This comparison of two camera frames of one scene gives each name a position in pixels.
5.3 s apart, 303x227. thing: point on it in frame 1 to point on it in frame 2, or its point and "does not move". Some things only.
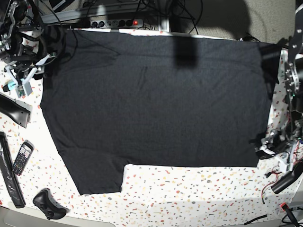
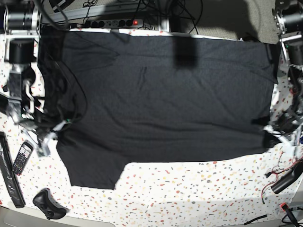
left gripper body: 273,144 to 285,124
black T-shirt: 114,97 does not move
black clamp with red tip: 284,206 does not move
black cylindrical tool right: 294,173 does not move
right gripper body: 24,73 to 45,126
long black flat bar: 6,163 does not move
